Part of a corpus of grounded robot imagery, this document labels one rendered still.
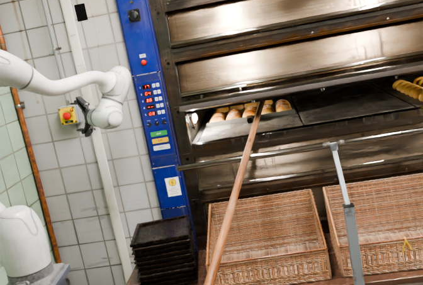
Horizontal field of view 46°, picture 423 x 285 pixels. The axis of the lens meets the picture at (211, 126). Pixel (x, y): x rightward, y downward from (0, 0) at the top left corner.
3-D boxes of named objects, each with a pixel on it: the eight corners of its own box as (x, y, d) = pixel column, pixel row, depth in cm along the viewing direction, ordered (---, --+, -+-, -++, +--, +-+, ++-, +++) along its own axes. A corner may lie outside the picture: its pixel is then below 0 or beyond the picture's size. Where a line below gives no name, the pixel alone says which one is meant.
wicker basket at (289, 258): (216, 250, 274) (207, 202, 269) (319, 235, 268) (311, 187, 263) (209, 296, 227) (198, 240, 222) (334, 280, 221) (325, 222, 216)
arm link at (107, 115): (106, 132, 230) (116, 106, 233) (123, 133, 218) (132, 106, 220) (86, 124, 224) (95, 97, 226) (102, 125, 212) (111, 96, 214)
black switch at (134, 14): (129, 22, 253) (125, 1, 251) (141, 20, 252) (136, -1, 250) (128, 22, 249) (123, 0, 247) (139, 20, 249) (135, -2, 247)
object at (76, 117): (66, 123, 270) (62, 106, 268) (83, 121, 269) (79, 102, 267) (60, 126, 263) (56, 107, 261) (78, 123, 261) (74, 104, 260)
